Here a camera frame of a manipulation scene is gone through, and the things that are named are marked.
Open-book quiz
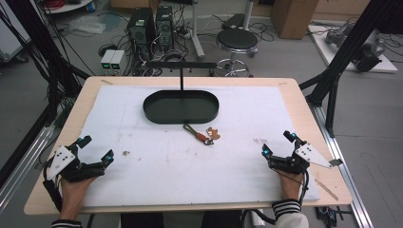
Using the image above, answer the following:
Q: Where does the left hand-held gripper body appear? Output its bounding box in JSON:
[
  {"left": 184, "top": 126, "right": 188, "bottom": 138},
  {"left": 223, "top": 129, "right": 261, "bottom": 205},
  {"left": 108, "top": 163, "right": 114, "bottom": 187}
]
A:
[{"left": 42, "top": 142, "right": 107, "bottom": 183}]

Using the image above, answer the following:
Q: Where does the keychain with green strap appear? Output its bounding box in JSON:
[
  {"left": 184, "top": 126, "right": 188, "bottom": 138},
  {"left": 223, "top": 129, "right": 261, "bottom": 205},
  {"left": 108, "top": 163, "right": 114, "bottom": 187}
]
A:
[{"left": 182, "top": 123, "right": 222, "bottom": 146}]

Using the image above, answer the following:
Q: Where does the aluminium rail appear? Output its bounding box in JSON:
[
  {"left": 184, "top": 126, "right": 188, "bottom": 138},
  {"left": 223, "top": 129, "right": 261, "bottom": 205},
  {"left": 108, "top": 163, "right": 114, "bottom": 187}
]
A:
[
  {"left": 308, "top": 102, "right": 375, "bottom": 228},
  {"left": 0, "top": 123, "right": 56, "bottom": 208}
]

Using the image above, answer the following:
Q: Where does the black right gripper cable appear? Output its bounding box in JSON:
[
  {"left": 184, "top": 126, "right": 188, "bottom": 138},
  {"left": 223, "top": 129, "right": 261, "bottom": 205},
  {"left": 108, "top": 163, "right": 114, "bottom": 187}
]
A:
[{"left": 240, "top": 169, "right": 311, "bottom": 226}]

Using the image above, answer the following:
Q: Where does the black round stool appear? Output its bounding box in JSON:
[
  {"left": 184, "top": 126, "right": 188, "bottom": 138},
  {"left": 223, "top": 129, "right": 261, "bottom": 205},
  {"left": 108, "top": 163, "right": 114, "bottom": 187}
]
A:
[{"left": 215, "top": 28, "right": 259, "bottom": 79}]

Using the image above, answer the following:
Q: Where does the grey power supply unit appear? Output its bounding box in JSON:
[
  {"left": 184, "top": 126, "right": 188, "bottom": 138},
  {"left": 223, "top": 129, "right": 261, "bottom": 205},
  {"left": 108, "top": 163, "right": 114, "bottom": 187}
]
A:
[
  {"left": 109, "top": 49, "right": 126, "bottom": 76},
  {"left": 100, "top": 48, "right": 116, "bottom": 76}
]

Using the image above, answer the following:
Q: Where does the black metal frame strut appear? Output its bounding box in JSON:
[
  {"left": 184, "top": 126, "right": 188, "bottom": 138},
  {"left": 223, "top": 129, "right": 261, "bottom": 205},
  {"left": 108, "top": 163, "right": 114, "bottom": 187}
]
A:
[
  {"left": 298, "top": 0, "right": 403, "bottom": 138},
  {"left": 0, "top": 0, "right": 91, "bottom": 129}
]

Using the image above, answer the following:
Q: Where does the brown cardboard box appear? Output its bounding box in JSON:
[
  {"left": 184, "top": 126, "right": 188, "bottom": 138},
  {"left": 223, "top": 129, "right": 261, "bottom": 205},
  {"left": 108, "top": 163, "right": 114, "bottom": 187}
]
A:
[{"left": 270, "top": 0, "right": 320, "bottom": 41}]

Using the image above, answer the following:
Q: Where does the black key rack with tray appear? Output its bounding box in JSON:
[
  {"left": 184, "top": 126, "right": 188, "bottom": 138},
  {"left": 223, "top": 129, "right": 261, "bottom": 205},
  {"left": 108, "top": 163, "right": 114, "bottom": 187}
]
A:
[{"left": 142, "top": 61, "right": 221, "bottom": 125}]

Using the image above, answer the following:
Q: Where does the grey robot equipment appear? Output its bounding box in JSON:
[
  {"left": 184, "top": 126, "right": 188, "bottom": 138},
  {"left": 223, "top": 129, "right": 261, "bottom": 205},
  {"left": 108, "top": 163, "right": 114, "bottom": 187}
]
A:
[{"left": 324, "top": 21, "right": 387, "bottom": 73}]

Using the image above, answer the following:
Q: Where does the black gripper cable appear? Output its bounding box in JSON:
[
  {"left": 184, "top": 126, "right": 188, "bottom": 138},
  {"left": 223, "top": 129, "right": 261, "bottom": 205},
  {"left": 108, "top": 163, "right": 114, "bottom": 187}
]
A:
[
  {"left": 240, "top": 169, "right": 311, "bottom": 226},
  {"left": 42, "top": 160, "right": 65, "bottom": 213}
]

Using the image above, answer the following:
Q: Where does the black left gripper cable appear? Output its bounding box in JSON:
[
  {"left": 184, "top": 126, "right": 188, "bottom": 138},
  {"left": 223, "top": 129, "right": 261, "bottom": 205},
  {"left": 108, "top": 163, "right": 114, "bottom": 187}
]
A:
[{"left": 42, "top": 160, "right": 65, "bottom": 213}]

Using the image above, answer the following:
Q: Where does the white floor board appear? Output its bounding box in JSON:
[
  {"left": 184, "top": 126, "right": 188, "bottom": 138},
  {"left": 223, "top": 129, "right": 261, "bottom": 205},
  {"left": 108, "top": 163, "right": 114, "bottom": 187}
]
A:
[{"left": 307, "top": 24, "right": 399, "bottom": 74}]

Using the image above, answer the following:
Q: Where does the slim black computer tower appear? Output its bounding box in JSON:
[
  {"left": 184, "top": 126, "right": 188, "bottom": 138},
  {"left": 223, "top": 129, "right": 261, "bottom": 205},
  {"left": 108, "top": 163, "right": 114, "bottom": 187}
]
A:
[{"left": 154, "top": 5, "right": 175, "bottom": 52}]

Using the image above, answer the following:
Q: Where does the clear plastic bag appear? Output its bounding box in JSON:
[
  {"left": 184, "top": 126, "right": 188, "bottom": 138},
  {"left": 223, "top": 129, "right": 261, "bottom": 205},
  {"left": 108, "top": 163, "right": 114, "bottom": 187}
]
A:
[{"left": 67, "top": 14, "right": 107, "bottom": 35}]

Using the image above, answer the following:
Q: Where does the person's left hand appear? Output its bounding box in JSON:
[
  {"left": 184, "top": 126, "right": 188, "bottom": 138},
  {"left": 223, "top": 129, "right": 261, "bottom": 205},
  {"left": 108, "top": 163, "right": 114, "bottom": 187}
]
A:
[{"left": 59, "top": 176, "right": 98, "bottom": 221}]

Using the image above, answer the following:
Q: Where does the thin wooden stick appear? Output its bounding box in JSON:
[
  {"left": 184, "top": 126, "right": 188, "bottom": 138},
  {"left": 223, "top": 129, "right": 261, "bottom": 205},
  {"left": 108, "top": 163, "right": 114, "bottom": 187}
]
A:
[{"left": 314, "top": 178, "right": 339, "bottom": 201}]

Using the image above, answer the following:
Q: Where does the white foam mat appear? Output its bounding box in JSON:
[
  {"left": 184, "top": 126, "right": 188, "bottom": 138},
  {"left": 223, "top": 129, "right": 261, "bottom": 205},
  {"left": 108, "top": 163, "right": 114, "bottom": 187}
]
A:
[{"left": 79, "top": 84, "right": 321, "bottom": 209}]

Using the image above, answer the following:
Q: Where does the person's right hand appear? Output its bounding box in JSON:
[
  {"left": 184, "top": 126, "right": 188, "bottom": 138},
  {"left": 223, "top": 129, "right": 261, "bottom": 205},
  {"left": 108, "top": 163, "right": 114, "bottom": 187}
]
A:
[{"left": 274, "top": 169, "right": 306, "bottom": 202}]

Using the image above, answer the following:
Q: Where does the white desk leg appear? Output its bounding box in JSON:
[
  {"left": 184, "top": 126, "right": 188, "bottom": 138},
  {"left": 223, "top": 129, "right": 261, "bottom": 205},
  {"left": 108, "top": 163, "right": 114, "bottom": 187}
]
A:
[{"left": 189, "top": 0, "right": 206, "bottom": 61}]

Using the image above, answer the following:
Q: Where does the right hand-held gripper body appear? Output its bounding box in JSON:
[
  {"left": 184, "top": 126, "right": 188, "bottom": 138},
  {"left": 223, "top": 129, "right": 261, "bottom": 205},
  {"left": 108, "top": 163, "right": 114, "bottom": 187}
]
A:
[{"left": 266, "top": 142, "right": 344, "bottom": 176}]

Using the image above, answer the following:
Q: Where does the large black computer tower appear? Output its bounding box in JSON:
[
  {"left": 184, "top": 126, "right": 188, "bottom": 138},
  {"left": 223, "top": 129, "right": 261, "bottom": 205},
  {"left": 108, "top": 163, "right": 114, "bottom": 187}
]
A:
[{"left": 126, "top": 7, "right": 157, "bottom": 61}]

